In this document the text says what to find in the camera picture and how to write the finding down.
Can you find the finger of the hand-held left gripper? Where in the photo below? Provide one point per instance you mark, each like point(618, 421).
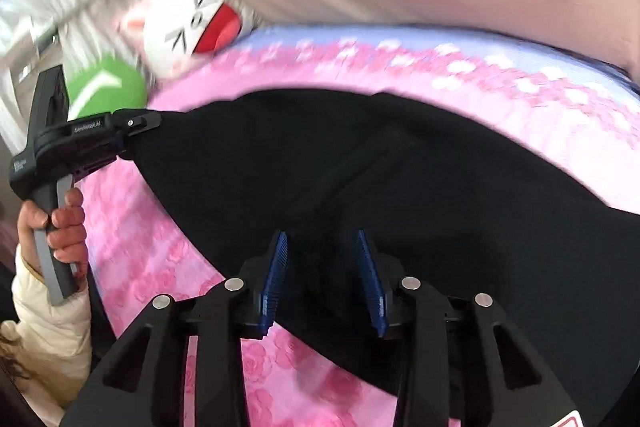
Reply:
point(137, 123)

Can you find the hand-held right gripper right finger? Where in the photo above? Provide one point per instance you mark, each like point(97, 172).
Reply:
point(371, 282)

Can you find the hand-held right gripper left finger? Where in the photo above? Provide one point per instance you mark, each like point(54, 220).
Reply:
point(274, 279)

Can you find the black pants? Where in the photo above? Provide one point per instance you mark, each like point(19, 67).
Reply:
point(350, 167)

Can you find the person's left forearm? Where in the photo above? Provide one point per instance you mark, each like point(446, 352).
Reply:
point(50, 342)

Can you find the person's left hand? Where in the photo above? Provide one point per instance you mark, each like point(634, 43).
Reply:
point(70, 227)

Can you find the green cushion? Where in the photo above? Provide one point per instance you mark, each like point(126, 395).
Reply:
point(107, 87)

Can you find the pink rose bedsheet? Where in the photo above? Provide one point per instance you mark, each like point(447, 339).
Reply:
point(150, 232)

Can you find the cat face pillow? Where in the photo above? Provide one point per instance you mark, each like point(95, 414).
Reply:
point(195, 22)

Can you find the metal window rail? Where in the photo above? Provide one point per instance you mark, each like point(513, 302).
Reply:
point(75, 9)

